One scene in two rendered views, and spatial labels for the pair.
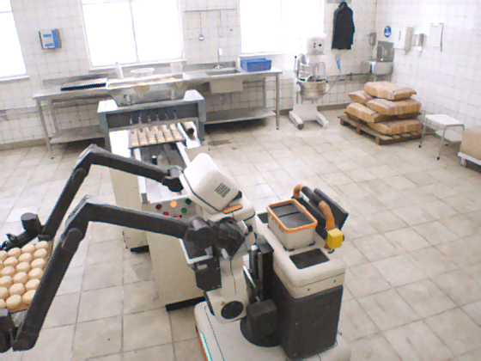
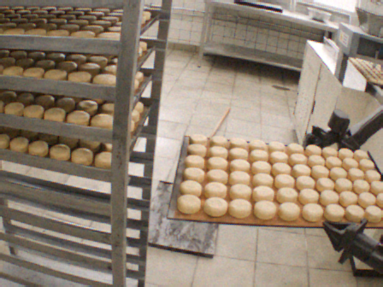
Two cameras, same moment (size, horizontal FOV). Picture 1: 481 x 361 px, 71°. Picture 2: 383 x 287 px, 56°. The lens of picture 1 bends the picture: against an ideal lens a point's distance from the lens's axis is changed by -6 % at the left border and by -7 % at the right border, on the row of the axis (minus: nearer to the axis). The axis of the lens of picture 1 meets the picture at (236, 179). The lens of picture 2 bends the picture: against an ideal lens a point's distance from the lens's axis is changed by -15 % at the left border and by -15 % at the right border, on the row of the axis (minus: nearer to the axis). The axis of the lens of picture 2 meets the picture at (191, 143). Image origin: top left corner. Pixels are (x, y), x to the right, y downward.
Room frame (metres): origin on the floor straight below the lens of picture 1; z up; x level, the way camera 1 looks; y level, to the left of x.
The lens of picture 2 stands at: (0.01, 0.98, 1.42)
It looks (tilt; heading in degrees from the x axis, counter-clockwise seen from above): 27 degrees down; 19
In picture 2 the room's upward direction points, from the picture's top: 8 degrees clockwise
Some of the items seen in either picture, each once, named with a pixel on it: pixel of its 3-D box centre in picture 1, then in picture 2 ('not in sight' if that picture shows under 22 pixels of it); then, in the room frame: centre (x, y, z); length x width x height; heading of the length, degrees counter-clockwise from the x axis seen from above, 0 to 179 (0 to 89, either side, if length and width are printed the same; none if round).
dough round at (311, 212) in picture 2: not in sight; (312, 212); (0.80, 0.93, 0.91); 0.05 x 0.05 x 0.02
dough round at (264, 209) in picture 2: not in sight; (265, 209); (0.77, 1.04, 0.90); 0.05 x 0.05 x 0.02
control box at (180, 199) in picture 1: (173, 209); not in sight; (1.69, 0.34, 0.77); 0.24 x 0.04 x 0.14; 106
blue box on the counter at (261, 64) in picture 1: (256, 64); not in sight; (5.54, -0.38, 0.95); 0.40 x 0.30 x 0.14; 106
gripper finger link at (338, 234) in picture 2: not in sight; (336, 235); (0.76, 0.85, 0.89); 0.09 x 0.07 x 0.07; 63
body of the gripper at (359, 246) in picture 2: not in sight; (361, 246); (0.73, 0.79, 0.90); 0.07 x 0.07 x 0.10; 63
